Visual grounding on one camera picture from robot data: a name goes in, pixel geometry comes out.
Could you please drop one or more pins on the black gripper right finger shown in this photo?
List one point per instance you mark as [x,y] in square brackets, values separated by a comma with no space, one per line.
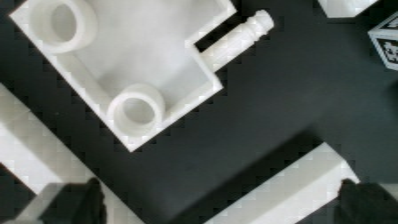
[369,203]

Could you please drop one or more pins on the white chair back frame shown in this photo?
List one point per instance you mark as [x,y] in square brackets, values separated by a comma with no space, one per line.
[296,192]

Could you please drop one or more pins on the small tagged white cube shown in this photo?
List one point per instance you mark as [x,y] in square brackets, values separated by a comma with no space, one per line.
[385,39]

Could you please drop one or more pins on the white L-shaped obstacle fence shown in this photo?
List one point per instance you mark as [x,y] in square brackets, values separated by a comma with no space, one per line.
[45,165]

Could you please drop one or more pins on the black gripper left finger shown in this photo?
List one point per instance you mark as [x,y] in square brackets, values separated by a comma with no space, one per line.
[77,207]

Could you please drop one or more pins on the white chair leg block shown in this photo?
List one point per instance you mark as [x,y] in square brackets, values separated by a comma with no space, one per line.
[237,40]

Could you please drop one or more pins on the white chair seat plate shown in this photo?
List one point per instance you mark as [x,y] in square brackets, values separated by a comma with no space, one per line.
[120,45]

